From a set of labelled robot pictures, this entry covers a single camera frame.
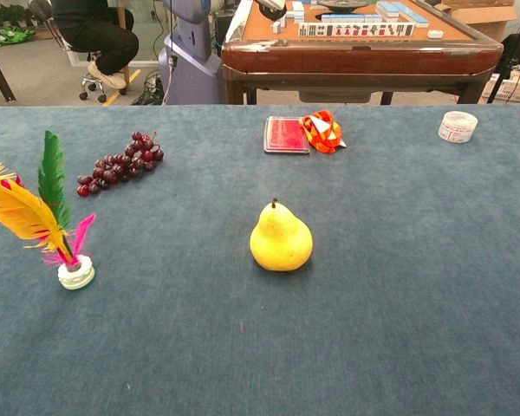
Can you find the red grape bunch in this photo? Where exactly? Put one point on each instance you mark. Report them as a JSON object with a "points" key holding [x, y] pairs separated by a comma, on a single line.
{"points": [[130, 162]]}

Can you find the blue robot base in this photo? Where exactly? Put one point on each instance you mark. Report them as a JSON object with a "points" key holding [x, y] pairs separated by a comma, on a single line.
{"points": [[195, 65]]}

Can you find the yellow pear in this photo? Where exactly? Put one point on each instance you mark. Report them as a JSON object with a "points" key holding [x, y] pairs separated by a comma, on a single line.
{"points": [[281, 242]]}

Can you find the colourful feather shuttlecock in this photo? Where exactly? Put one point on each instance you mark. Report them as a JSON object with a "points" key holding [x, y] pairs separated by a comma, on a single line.
{"points": [[21, 210]]}

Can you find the orange patterned ribbon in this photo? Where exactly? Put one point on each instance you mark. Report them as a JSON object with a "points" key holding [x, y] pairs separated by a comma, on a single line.
{"points": [[325, 134]]}

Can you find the brown mahjong table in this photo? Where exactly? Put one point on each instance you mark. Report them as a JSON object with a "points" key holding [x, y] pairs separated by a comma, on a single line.
{"points": [[351, 58]]}

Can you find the face-up mahjong tile row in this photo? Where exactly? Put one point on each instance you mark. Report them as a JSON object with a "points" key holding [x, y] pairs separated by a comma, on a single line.
{"points": [[355, 30]]}

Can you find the rolling stool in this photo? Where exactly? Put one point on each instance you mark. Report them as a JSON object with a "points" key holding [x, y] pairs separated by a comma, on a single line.
{"points": [[91, 80]]}

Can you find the small white round container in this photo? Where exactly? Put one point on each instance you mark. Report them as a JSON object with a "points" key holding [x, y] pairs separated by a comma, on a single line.
{"points": [[457, 128]]}

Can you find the seated person in black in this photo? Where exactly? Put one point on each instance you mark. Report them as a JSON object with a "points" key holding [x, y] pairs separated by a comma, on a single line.
{"points": [[104, 39]]}

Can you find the single white mahjong tile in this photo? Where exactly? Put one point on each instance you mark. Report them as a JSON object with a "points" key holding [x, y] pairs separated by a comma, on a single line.
{"points": [[435, 34]]}

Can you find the cardboard box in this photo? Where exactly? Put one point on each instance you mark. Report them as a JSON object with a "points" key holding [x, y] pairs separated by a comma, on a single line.
{"points": [[481, 21]]}

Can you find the black tripod stand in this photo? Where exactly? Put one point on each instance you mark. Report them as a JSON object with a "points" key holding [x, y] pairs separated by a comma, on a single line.
{"points": [[509, 56]]}

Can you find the black slanted table leg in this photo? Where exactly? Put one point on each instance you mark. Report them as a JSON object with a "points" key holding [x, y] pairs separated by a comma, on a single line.
{"points": [[0, 73]]}

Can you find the green bag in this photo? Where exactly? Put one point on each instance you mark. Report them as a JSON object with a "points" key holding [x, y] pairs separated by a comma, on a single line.
{"points": [[13, 35]]}

